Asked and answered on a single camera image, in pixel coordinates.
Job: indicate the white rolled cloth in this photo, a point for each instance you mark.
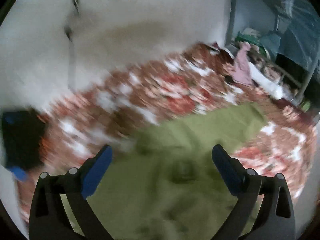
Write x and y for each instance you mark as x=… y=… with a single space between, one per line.
x=274 y=90

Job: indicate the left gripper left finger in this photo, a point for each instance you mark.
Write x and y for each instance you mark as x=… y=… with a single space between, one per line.
x=48 y=218

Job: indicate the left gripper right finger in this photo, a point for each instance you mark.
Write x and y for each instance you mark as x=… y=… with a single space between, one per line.
x=275 y=219

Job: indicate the blue hanging cloth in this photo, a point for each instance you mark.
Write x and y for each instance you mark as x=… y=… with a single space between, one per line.
x=297 y=33

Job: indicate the black and blue clothes pile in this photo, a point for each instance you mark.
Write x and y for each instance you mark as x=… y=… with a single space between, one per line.
x=22 y=130

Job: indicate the green hooded jacket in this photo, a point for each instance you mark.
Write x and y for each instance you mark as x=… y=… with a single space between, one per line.
x=165 y=184

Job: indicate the pink cloth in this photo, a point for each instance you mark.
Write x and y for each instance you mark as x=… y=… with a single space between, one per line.
x=241 y=72

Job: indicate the floral bed blanket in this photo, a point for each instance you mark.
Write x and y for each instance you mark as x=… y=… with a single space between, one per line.
x=196 y=81

